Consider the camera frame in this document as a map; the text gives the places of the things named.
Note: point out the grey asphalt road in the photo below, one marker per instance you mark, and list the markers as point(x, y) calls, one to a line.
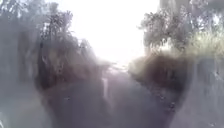
point(113, 103)

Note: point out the dense trees and bushes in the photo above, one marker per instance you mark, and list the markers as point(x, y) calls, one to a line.
point(176, 50)
point(50, 53)

